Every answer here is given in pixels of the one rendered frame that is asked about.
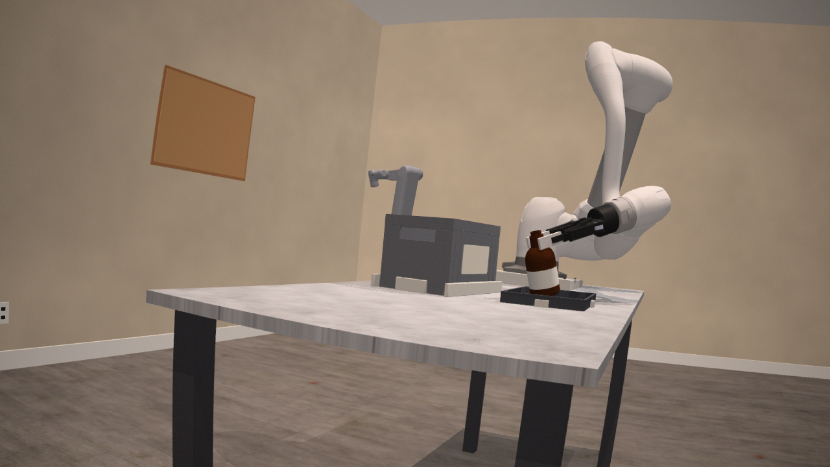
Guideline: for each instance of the brown glass bottle with white label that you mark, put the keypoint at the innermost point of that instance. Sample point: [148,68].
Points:
[541,268]

